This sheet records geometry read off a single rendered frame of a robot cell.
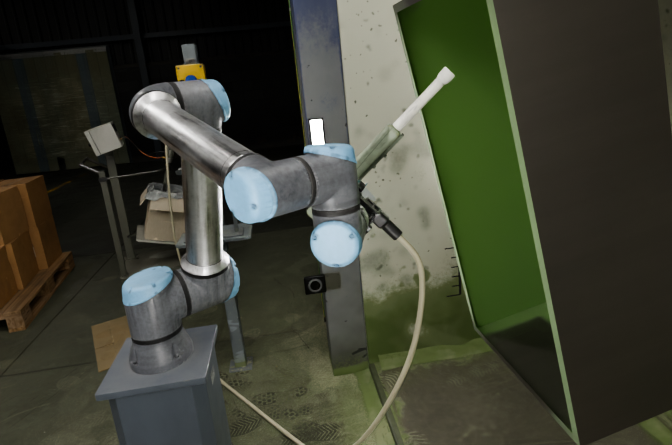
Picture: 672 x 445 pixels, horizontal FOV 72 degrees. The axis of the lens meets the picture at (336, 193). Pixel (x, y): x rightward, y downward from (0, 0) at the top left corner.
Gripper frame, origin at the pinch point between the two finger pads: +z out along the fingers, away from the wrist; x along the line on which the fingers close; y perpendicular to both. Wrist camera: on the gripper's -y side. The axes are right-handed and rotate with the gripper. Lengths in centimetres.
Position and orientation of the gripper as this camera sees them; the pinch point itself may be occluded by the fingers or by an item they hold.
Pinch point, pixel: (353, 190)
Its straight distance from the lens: 116.5
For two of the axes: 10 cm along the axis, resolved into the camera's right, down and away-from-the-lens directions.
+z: 1.7, -2.4, 9.6
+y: 7.5, 6.7, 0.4
